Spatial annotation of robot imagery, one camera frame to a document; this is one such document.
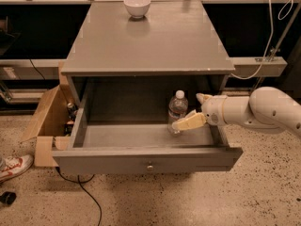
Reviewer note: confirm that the grey open top drawer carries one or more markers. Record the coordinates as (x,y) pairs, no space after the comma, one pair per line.
(121,127)

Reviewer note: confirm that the brown cardboard box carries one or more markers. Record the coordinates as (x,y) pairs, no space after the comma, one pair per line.
(48,122)

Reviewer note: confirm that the white and red sneaker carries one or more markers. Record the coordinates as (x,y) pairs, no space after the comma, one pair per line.
(11,166)

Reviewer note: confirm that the clear plastic water bottle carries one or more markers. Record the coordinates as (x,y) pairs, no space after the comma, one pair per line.
(177,109)

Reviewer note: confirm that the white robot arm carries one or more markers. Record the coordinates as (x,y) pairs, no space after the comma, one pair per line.
(266,110)

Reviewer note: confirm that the grey wooden cabinet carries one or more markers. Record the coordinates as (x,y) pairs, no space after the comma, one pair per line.
(129,69)

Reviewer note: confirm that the small black floor object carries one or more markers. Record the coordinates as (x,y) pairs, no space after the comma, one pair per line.
(8,198)

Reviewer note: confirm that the cans inside cardboard box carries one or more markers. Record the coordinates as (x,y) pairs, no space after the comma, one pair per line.
(72,111)

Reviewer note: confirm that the white ceramic bowl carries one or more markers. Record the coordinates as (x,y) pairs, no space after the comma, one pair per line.
(137,8)

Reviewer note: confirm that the grey metal rail frame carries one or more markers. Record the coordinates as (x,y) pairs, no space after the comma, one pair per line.
(245,68)

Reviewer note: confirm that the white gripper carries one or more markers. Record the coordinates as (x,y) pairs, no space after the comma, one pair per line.
(213,110)

